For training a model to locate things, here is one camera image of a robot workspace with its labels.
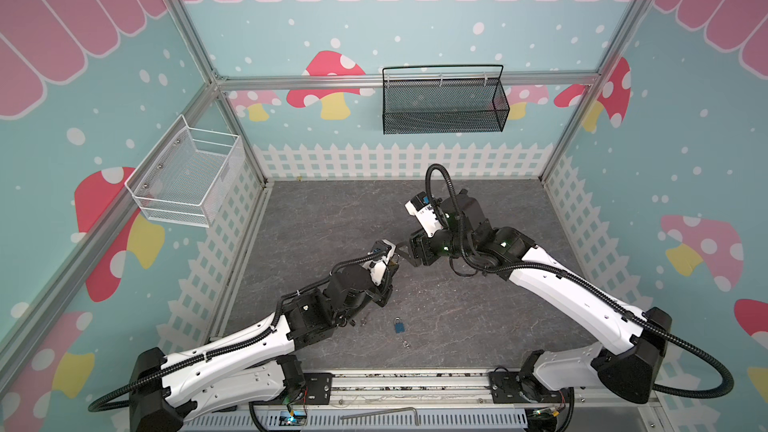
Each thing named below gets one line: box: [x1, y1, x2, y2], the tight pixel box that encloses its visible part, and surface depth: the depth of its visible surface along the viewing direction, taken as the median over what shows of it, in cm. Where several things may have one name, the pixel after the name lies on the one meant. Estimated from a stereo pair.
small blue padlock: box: [394, 316, 405, 334], surface depth 87 cm
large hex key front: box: [340, 407, 419, 426], surface depth 73 cm
